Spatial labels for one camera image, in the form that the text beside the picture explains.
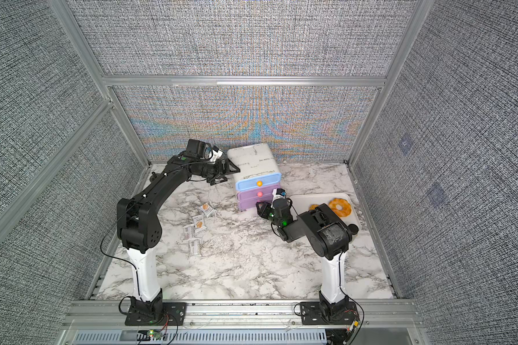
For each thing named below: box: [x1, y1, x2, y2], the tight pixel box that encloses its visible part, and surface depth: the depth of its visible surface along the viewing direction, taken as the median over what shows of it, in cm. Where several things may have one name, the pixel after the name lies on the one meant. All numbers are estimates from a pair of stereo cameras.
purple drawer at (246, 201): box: [237, 194, 274, 212], surface depth 95 cm
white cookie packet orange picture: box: [192, 214, 205, 229], surface depth 97 cm
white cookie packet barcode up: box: [182, 224, 195, 241], surface depth 94 cm
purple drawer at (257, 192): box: [237, 183, 281, 202], surface depth 94 cm
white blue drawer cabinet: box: [227, 143, 283, 208], surface depth 92 cm
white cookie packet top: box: [200, 202, 214, 218], surface depth 102 cm
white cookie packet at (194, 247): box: [188, 239, 201, 256], surface depth 90 cm
